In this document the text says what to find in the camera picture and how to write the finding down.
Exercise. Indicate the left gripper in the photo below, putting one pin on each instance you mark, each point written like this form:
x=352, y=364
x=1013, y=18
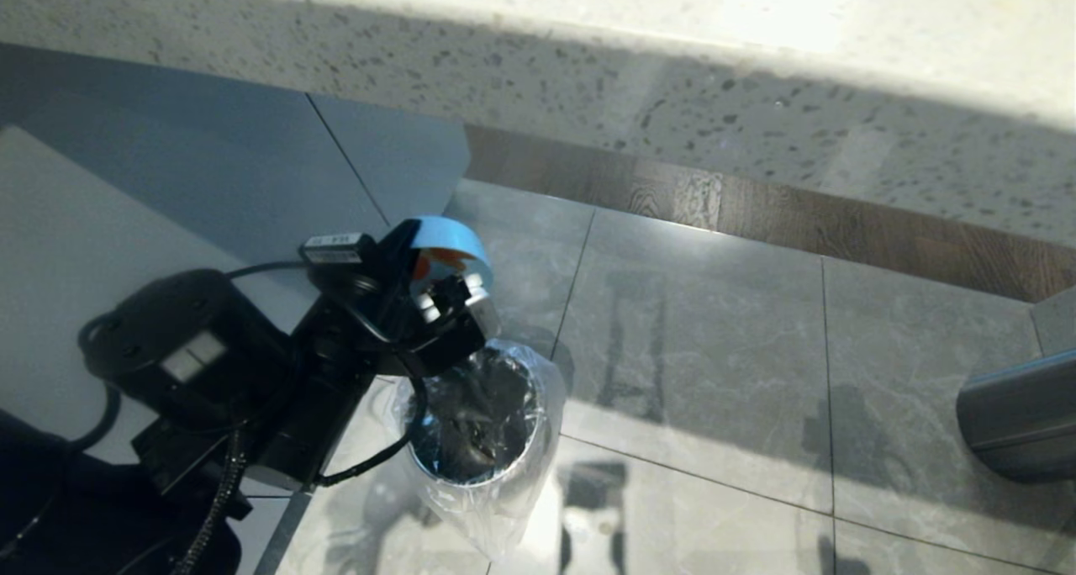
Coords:
x=336, y=365

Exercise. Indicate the blue cup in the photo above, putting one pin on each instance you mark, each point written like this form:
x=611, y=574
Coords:
x=450, y=237

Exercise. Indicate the orange food scraps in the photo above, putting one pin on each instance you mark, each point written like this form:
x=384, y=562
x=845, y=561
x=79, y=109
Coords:
x=437, y=264

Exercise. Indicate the round metal trash bin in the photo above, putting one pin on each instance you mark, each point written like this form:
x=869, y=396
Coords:
x=479, y=424

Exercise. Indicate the trash bin with plastic liner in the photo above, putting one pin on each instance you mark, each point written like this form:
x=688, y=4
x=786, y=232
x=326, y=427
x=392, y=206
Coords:
x=504, y=516

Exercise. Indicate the speckled stone counter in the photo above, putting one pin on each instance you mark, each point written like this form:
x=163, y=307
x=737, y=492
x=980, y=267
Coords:
x=588, y=71

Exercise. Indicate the grey blue cabinet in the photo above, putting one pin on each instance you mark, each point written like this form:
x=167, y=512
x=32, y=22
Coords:
x=210, y=155

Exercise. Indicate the wooden counter panel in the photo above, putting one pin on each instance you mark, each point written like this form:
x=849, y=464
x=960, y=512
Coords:
x=756, y=209

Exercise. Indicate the grey metal cylinder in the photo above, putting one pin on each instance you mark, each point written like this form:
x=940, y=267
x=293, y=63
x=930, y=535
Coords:
x=1021, y=419

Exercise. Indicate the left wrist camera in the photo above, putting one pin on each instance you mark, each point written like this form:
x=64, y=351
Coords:
x=336, y=249

